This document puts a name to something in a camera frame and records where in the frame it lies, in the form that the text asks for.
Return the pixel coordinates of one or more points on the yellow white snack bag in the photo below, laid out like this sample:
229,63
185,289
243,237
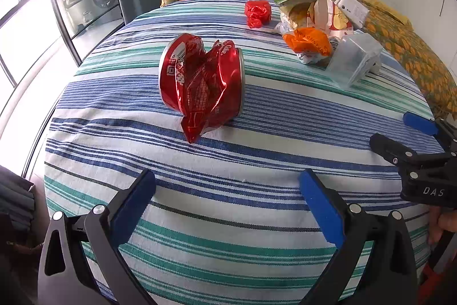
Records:
314,13

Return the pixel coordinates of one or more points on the blue green striped tablecloth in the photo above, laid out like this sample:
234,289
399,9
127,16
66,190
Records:
250,155

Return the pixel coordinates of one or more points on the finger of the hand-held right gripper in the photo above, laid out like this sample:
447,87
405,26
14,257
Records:
421,122
383,144

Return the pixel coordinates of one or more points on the bed with orange floral quilt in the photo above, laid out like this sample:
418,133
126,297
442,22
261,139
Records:
410,51

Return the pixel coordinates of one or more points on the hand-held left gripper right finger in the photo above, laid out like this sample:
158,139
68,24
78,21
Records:
321,208

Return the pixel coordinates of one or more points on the crumpled red wrapper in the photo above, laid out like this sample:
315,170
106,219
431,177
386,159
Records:
257,12

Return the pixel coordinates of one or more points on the clear plastic box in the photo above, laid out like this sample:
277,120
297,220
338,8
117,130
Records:
351,58

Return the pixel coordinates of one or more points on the small white carton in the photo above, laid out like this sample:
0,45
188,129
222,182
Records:
351,8

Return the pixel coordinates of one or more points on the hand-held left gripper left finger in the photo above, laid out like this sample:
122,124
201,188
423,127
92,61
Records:
134,208

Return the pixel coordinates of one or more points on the glass sliding door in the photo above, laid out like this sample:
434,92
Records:
57,5

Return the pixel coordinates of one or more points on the crushed red can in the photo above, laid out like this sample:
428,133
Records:
192,76

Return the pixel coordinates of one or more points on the dark cloth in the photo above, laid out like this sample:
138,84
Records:
16,205

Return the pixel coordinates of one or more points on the person's right hand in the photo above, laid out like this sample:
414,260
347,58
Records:
444,219

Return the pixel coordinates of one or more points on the orange white crumpled wrapper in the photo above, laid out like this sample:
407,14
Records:
307,42

